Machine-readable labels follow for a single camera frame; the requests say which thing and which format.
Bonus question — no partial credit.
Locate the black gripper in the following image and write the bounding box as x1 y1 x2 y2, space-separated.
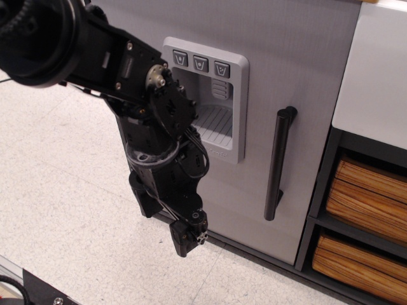
128 152 209 257

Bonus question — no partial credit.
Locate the black bar door handle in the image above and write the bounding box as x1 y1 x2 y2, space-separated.
264 106 298 221

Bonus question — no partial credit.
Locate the grey toy fridge door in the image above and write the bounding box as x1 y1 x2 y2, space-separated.
98 1 361 265

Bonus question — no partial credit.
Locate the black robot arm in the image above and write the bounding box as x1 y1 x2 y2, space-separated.
1 1 209 257

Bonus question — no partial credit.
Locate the grey water dispenser panel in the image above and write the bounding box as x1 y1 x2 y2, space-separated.
163 37 249 164

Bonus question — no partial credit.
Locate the upper woven wooden basket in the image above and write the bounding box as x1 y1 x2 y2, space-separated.
326 155 406 247

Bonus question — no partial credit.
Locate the woven wooden basket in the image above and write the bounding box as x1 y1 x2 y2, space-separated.
312 234 406 304
326 155 406 247

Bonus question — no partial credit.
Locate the lower woven wooden basket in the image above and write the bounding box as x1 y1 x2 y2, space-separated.
312 234 406 304

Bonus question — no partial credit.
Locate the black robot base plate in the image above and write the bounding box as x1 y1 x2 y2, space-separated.
0 254 80 305

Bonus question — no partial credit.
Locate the dark grey shelf frame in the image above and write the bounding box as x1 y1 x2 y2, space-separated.
294 128 406 304

